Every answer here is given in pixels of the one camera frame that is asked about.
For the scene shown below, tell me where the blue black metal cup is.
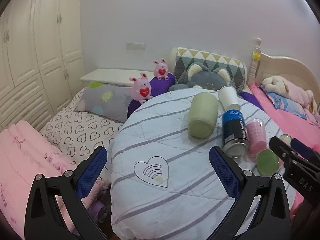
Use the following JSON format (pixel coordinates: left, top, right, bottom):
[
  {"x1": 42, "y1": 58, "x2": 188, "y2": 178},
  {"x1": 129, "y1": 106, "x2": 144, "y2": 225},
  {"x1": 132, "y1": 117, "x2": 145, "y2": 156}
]
[{"x1": 222, "y1": 109, "x2": 250, "y2": 158}]

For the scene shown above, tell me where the pink clear plastic cup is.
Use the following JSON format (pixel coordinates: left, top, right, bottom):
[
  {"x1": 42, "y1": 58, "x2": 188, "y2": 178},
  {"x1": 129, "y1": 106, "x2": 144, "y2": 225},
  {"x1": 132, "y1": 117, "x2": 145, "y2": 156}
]
[{"x1": 246, "y1": 119, "x2": 267, "y2": 159}]

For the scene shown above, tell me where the white paper cup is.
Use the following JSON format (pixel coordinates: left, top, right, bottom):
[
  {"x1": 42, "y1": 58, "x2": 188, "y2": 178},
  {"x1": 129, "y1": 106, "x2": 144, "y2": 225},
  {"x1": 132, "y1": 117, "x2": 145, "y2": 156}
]
[{"x1": 218, "y1": 86, "x2": 241, "y2": 111}]

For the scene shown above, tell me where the green ceramic cup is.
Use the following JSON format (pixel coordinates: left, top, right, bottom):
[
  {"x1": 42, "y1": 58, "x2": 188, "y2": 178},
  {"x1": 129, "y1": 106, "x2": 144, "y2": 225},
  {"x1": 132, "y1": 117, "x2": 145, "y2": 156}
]
[{"x1": 188, "y1": 92, "x2": 219, "y2": 139}]

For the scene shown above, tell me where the pink bed blanket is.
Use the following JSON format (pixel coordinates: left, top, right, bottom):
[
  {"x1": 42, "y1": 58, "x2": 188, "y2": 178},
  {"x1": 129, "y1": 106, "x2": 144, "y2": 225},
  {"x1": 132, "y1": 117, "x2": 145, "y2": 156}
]
[{"x1": 248, "y1": 82, "x2": 320, "y2": 212}]

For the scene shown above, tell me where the pink can green lid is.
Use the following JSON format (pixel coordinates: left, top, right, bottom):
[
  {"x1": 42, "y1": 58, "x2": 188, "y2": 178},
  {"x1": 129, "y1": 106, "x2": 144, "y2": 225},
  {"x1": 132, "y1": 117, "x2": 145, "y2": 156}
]
[{"x1": 256, "y1": 148, "x2": 283, "y2": 177}]

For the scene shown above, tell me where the blue cartoon pillow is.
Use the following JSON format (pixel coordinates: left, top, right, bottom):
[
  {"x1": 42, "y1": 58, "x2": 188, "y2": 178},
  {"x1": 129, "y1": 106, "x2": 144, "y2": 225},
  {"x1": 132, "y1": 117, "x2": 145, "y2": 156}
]
[{"x1": 260, "y1": 87, "x2": 306, "y2": 120}]

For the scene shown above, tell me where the pink folded quilt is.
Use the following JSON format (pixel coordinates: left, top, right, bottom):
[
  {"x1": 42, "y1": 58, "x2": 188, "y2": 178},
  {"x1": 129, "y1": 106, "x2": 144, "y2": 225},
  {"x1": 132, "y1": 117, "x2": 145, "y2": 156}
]
[{"x1": 1, "y1": 120, "x2": 76, "y2": 238}]

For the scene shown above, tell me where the white pink plush dog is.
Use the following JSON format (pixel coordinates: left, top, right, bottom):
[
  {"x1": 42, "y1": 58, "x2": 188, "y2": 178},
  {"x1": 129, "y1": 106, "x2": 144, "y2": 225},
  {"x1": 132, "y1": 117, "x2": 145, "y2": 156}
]
[{"x1": 262, "y1": 76, "x2": 317, "y2": 112}]

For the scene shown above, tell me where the cream wooden headboard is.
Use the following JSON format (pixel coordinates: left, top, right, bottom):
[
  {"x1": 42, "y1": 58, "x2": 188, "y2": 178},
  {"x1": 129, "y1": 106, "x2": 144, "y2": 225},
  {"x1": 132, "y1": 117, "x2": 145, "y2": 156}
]
[{"x1": 246, "y1": 38, "x2": 319, "y2": 102}]

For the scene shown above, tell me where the heart pattern bed sheet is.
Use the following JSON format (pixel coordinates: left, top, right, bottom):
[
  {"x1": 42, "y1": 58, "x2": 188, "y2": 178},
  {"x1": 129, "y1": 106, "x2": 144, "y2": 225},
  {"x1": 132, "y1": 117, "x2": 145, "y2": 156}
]
[{"x1": 40, "y1": 90, "x2": 123, "y2": 165}]

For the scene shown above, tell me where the grey plush cat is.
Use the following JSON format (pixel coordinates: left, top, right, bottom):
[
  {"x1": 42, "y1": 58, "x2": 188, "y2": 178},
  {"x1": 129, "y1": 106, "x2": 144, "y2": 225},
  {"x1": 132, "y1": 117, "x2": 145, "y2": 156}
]
[{"x1": 168, "y1": 60, "x2": 246, "y2": 94}]

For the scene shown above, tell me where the grey flower pillow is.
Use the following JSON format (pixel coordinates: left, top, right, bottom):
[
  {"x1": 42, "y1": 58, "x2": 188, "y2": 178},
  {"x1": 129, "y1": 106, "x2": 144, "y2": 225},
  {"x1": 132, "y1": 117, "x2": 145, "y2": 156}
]
[{"x1": 75, "y1": 81, "x2": 132, "y2": 123}]

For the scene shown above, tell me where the triangle pattern bolster pillow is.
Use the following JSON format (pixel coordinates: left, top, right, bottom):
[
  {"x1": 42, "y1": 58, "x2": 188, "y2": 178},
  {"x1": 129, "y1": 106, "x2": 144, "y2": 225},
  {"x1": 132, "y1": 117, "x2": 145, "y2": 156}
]
[{"x1": 168, "y1": 47, "x2": 247, "y2": 94}]

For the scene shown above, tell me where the purple cushion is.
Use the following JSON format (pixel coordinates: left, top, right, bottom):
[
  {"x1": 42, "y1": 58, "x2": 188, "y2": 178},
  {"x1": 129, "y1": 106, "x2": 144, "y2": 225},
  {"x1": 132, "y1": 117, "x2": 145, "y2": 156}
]
[{"x1": 127, "y1": 73, "x2": 175, "y2": 118}]

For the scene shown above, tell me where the pink bunny plush front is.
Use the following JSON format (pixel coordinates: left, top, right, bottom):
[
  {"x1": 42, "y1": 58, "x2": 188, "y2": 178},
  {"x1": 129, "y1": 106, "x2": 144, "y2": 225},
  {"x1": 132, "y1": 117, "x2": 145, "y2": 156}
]
[{"x1": 130, "y1": 73, "x2": 153, "y2": 105}]

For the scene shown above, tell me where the pink bunny plush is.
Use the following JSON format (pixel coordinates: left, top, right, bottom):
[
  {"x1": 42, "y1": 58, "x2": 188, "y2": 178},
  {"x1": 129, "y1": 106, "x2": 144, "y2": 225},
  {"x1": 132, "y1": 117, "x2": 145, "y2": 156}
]
[
  {"x1": 130, "y1": 73, "x2": 153, "y2": 105},
  {"x1": 153, "y1": 59, "x2": 169, "y2": 81}
]

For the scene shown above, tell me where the white bedside table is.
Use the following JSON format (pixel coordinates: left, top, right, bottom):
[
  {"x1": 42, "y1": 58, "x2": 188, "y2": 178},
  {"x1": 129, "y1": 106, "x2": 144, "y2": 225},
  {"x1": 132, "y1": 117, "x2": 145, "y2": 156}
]
[{"x1": 80, "y1": 68, "x2": 154, "y2": 86}]

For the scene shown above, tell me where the pink bunny plush rear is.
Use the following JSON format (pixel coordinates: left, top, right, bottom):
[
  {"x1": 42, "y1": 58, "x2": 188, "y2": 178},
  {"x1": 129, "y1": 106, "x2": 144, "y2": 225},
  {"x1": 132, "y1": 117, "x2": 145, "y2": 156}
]
[{"x1": 153, "y1": 59, "x2": 169, "y2": 81}]

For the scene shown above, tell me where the cream wardrobe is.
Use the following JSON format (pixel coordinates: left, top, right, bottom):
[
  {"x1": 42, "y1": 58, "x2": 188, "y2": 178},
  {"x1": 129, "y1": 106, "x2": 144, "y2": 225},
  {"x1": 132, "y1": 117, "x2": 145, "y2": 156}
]
[{"x1": 1, "y1": 0, "x2": 85, "y2": 130}]

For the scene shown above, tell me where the white wall socket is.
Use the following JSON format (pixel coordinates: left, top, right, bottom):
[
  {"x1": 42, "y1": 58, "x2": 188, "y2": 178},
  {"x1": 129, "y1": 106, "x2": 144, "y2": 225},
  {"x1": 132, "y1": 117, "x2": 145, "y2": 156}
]
[{"x1": 126, "y1": 42, "x2": 146, "y2": 50}]

